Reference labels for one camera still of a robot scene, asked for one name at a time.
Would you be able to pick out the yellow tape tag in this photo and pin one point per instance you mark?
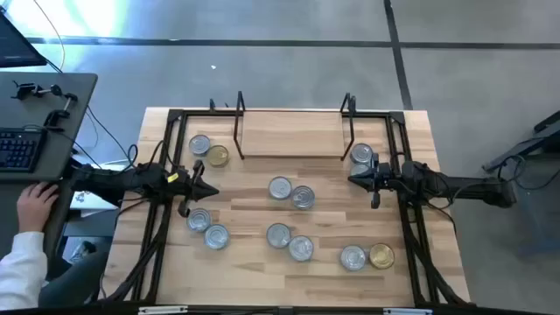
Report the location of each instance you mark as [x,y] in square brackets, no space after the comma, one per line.
[172,177]

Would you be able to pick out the silver-lid tin can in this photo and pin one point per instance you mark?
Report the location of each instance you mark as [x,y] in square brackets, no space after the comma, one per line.
[280,187]
[356,167]
[216,236]
[352,257]

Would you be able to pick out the silver metal bracket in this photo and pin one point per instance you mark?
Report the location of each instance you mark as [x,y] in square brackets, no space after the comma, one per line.
[163,310]
[407,311]

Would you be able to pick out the dark computer monitor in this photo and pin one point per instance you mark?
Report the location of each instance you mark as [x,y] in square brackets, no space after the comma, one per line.
[15,44]

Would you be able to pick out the person's leg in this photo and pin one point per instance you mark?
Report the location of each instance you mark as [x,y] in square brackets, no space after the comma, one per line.
[74,284]

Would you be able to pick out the green-label silver-lid can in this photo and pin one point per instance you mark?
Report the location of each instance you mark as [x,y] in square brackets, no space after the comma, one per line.
[301,248]
[200,220]

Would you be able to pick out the black aluminium table frame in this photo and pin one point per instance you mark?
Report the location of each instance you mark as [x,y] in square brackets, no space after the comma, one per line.
[175,114]

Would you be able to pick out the black table edge rail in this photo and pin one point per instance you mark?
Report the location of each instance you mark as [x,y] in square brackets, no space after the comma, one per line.
[280,312]

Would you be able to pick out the person's forearm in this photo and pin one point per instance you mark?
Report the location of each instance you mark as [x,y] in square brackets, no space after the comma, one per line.
[19,271]

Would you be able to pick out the white printed sheet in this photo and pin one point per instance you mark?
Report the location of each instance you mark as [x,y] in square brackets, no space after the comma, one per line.
[96,202]

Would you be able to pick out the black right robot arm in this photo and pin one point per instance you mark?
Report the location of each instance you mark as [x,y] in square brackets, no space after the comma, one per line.
[459,188]

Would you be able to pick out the black desk clamp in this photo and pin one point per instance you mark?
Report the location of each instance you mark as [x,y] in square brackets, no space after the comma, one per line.
[59,114]
[27,89]

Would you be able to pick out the wooden shelf with black legs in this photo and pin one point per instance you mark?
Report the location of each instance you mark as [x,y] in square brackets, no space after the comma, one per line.
[291,133]

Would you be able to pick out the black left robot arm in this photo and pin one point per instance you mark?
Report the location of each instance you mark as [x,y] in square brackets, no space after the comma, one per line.
[114,181]

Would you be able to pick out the person's hand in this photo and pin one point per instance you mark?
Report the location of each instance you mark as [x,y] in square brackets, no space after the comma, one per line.
[35,207]

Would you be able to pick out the black keyboard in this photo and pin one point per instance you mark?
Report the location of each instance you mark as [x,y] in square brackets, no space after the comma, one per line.
[19,149]

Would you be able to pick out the gold-lid tin can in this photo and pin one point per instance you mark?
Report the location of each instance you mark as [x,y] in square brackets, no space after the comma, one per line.
[381,256]
[217,156]

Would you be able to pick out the blue-label silver-lid can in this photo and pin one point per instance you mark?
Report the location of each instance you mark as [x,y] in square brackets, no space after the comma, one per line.
[199,144]
[303,197]
[361,153]
[278,235]

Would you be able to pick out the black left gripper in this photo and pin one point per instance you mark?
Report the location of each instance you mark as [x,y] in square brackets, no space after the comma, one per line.
[184,188]

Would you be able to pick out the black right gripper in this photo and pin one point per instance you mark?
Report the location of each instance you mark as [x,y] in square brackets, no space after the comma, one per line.
[380,177]

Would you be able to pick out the blue-grey metal stand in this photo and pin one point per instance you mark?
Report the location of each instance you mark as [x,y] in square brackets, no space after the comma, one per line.
[499,162]

